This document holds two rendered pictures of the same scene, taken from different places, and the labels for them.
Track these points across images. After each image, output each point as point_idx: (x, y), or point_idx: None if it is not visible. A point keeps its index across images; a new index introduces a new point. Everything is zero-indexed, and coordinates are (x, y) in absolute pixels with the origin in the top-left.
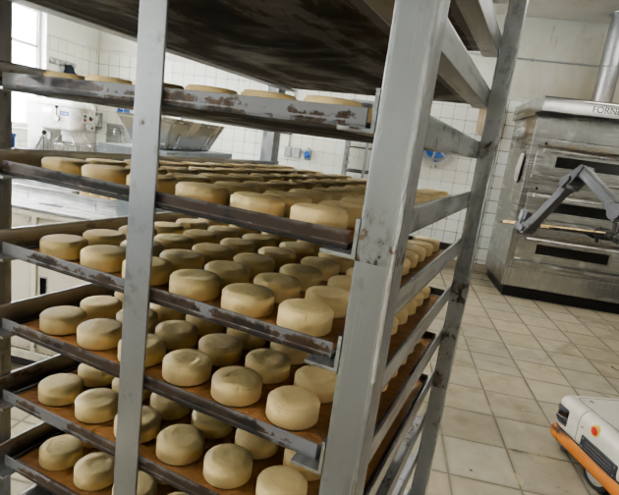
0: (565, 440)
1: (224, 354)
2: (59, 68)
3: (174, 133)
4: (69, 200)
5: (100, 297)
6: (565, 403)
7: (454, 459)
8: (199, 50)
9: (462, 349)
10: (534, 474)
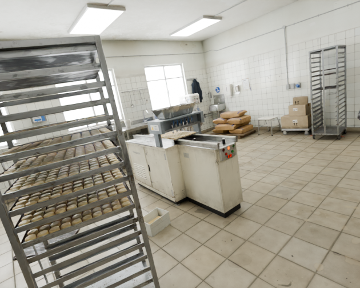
0: None
1: (31, 197)
2: (191, 81)
3: (166, 113)
4: (152, 139)
5: None
6: None
7: (287, 248)
8: None
9: None
10: (334, 267)
